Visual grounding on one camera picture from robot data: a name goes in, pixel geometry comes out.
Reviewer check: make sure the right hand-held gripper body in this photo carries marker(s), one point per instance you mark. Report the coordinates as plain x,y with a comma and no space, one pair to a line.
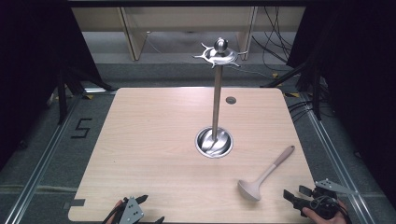
323,199

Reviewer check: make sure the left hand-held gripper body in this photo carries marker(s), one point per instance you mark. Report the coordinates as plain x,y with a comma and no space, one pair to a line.
132,212

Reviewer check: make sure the metal utensil rack with hooks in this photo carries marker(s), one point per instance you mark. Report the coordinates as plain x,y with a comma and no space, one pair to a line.
217,93

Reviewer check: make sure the person's left hand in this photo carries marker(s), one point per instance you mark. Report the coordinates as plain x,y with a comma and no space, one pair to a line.
117,207

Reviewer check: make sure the person's right hand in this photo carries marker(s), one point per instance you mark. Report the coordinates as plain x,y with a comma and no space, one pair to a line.
323,220

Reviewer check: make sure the black tape strip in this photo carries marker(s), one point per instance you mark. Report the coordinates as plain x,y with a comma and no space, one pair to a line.
77,202

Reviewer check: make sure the black metal stand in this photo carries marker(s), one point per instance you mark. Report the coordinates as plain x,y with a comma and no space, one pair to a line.
317,93
62,99

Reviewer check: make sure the grey round table grommet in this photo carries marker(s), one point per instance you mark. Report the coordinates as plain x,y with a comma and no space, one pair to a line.
230,100

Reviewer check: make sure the black curtain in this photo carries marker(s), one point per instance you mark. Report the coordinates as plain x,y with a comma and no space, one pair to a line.
31,77
358,77

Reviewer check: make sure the aluminium floor rail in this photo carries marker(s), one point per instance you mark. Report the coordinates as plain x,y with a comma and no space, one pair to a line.
336,161
40,165

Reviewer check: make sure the light wooden desk frame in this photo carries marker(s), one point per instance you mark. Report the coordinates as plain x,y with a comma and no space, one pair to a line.
186,18

